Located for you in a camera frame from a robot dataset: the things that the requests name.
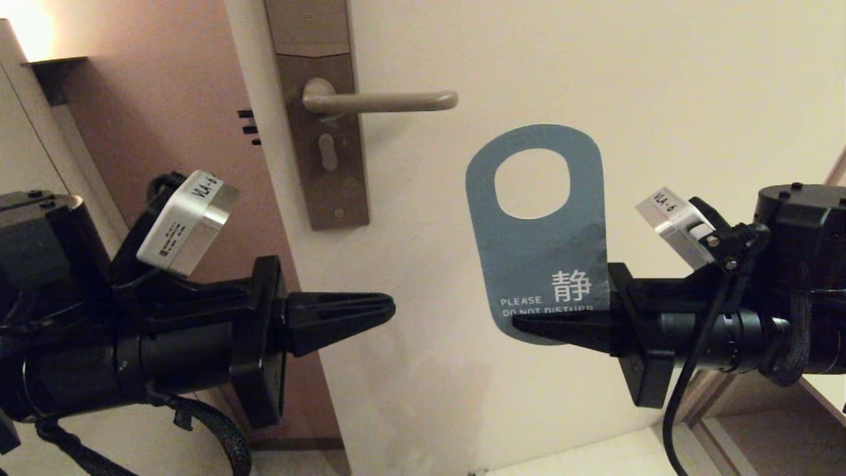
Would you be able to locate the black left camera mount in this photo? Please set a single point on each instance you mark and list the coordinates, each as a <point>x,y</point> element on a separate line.
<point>172,294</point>

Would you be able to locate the blue and white door hanger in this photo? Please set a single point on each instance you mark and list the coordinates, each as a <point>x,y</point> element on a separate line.
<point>529,251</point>

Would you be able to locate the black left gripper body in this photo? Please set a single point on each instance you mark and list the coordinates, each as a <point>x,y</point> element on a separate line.
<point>258,344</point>

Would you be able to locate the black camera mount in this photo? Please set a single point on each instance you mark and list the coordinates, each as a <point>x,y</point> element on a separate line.
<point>172,294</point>
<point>733,244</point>

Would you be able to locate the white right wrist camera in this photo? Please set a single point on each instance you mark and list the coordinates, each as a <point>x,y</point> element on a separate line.
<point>674,225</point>

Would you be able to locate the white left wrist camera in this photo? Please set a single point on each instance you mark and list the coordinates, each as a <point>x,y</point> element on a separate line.
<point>182,225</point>

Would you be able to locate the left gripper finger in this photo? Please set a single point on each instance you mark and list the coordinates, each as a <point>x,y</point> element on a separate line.
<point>330,324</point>

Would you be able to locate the brown door jamb panel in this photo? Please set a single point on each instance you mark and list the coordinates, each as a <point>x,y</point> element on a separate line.
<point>165,99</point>

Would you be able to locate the brown door lock plate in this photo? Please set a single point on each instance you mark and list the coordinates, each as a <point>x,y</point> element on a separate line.
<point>310,26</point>

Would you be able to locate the black wall lamp bracket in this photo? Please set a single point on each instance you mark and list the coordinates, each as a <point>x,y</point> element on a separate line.
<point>56,73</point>

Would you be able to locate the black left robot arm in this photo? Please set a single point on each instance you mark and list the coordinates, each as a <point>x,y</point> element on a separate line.
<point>46,264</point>

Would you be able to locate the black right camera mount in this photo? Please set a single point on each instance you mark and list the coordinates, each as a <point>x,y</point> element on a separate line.
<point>733,244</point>

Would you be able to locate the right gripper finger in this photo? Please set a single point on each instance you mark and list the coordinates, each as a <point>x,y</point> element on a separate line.
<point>575,328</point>

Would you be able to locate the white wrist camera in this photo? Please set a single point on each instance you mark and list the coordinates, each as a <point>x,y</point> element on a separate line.
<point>182,225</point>
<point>674,225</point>

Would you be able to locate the white shelf board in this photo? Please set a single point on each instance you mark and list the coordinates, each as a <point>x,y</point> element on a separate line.
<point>826,396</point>

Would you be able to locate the white door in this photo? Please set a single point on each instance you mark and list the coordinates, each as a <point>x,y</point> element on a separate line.
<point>661,79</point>

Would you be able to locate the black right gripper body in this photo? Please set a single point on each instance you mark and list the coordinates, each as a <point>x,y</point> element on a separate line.
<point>648,337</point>

